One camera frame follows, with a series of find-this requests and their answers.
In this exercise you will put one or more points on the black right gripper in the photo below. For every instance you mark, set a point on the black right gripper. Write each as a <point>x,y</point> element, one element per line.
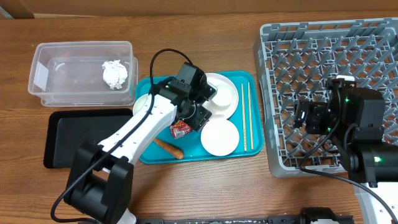
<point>314,115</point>

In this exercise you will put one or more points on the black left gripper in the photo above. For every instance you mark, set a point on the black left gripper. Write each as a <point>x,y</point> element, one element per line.
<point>200,118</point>

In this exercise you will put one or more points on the red snack wrapper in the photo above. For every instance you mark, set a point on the red snack wrapper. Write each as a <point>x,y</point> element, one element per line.
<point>180,129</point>

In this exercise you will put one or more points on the large white plate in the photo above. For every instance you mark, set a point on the large white plate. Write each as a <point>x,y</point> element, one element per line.
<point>216,79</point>

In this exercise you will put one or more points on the wooden chopstick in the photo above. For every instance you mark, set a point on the wooden chopstick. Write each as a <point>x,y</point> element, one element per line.
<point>244,118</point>
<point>250,117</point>

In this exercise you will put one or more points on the white tissue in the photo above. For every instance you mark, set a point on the white tissue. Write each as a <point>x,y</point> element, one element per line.
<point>114,74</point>

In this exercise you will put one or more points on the white paper cup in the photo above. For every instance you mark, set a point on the white paper cup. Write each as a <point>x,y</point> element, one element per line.
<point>224,96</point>

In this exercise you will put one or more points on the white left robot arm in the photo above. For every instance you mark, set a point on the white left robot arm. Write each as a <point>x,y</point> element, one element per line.
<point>100,180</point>

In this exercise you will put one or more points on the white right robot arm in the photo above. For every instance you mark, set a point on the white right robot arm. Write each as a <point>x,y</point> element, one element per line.
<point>353,121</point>

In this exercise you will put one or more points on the grey dishwasher rack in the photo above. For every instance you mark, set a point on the grey dishwasher rack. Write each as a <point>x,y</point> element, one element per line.
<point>293,63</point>

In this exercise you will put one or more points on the clear plastic waste bin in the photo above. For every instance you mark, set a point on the clear plastic waste bin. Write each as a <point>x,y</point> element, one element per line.
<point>70,74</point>

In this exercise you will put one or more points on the white bowl with food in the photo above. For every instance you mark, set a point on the white bowl with food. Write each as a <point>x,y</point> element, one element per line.
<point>139,103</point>

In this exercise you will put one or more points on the orange carrot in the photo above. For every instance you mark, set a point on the orange carrot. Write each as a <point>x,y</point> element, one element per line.
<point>174,151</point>

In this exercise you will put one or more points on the teal serving tray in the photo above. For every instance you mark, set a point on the teal serving tray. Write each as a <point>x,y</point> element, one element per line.
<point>191,145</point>

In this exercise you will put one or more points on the black plastic tray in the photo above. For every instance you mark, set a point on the black plastic tray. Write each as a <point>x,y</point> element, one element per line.
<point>67,130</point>

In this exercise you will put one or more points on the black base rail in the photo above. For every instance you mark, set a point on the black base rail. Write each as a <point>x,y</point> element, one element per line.
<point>307,215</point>

